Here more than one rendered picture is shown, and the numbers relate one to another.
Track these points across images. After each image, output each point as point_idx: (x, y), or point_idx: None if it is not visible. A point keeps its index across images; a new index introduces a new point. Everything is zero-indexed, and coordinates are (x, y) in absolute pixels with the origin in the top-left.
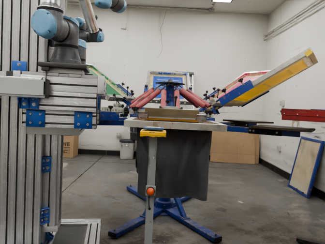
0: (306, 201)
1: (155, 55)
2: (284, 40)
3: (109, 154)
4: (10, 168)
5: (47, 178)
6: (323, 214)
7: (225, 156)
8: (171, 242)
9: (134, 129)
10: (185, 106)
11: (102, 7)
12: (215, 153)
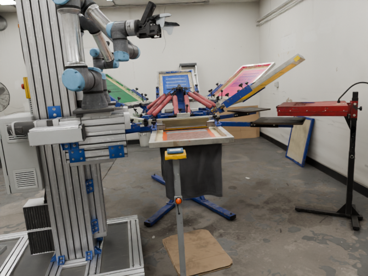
0: (302, 170)
1: (159, 51)
2: (275, 26)
3: (130, 143)
4: (61, 194)
5: (92, 196)
6: (315, 181)
7: (230, 133)
8: (195, 224)
9: None
10: None
11: (121, 61)
12: None
